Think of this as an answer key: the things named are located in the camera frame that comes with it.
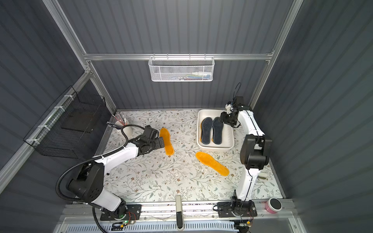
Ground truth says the dark grey insole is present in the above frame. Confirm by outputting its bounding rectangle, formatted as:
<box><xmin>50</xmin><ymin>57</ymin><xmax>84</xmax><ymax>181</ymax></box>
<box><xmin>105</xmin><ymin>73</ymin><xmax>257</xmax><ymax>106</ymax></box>
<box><xmin>201</xmin><ymin>117</ymin><xmax>213</xmax><ymax>145</ymax></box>
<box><xmin>212</xmin><ymin>117</ymin><xmax>224</xmax><ymax>145</ymax></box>

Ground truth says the yellow fleece insole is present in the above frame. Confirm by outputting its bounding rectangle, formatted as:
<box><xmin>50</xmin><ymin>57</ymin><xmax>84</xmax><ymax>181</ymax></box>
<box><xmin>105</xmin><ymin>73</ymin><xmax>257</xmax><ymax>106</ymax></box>
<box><xmin>159</xmin><ymin>128</ymin><xmax>174</xmax><ymax>156</ymax></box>

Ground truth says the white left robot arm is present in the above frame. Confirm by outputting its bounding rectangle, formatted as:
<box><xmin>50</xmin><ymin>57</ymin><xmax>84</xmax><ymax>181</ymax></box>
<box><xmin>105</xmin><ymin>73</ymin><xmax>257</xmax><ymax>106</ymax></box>
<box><xmin>67</xmin><ymin>124</ymin><xmax>164</xmax><ymax>212</ymax></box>

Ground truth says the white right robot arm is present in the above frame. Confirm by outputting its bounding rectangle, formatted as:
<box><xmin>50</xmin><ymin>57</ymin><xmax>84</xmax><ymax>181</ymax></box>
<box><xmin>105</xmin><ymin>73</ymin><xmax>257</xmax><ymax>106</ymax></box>
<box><xmin>220</xmin><ymin>96</ymin><xmax>273</xmax><ymax>202</ymax></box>

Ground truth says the white plastic storage box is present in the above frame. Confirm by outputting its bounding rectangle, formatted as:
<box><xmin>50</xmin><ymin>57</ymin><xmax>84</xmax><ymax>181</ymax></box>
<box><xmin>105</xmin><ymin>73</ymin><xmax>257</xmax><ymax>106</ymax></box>
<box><xmin>196</xmin><ymin>109</ymin><xmax>235</xmax><ymax>152</ymax></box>

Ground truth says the white pen cup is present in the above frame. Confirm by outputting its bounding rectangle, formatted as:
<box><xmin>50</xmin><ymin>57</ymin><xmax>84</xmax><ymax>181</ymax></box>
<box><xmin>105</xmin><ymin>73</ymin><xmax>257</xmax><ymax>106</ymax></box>
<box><xmin>107</xmin><ymin>115</ymin><xmax>133</xmax><ymax>138</ymax></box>

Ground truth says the yellow insole lower right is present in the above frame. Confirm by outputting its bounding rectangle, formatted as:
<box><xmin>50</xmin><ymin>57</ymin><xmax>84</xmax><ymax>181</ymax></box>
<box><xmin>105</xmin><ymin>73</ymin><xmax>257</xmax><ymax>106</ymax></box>
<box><xmin>196</xmin><ymin>151</ymin><xmax>229</xmax><ymax>176</ymax></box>

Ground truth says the small white object on table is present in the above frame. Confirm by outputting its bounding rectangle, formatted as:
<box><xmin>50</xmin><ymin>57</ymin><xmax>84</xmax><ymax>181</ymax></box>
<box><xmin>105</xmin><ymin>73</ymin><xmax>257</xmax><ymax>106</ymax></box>
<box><xmin>258</xmin><ymin>172</ymin><xmax>269</xmax><ymax>179</ymax></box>

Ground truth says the pink tape roll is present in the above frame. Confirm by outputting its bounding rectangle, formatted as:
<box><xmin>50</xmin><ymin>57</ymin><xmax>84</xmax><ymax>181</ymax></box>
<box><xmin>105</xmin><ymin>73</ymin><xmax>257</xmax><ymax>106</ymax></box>
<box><xmin>265</xmin><ymin>198</ymin><xmax>283</xmax><ymax>214</ymax></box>

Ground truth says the black right camera cable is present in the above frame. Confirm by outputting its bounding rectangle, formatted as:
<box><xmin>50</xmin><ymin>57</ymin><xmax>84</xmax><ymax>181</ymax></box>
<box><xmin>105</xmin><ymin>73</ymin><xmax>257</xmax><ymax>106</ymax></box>
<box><xmin>232</xmin><ymin>82</ymin><xmax>242</xmax><ymax>101</ymax></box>

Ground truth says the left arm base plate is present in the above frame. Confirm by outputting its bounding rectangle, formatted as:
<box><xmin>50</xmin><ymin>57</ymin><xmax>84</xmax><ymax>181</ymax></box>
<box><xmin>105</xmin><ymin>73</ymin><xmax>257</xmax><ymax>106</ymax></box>
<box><xmin>100</xmin><ymin>204</ymin><xmax>142</xmax><ymax>221</ymax></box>

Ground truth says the white wire mesh basket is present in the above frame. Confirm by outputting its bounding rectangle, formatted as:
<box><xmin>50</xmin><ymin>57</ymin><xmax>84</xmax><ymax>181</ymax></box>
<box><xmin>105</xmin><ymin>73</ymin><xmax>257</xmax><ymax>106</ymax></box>
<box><xmin>148</xmin><ymin>57</ymin><xmax>215</xmax><ymax>82</ymax></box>

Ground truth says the black wire basket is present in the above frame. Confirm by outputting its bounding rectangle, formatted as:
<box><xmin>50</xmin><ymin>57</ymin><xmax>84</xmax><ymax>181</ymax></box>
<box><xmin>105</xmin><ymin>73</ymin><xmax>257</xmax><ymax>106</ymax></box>
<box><xmin>24</xmin><ymin>88</ymin><xmax>108</xmax><ymax>159</ymax></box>

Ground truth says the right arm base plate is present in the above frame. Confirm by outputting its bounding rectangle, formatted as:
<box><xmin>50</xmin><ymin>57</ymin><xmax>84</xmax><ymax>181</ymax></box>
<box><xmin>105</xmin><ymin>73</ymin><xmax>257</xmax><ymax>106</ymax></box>
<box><xmin>217</xmin><ymin>201</ymin><xmax>257</xmax><ymax>218</ymax></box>

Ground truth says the white handle tool front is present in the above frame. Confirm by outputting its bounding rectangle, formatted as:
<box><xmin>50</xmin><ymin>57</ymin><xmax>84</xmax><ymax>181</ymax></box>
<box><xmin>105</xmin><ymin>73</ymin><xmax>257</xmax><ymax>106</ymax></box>
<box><xmin>175</xmin><ymin>194</ymin><xmax>184</xmax><ymax>231</ymax></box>

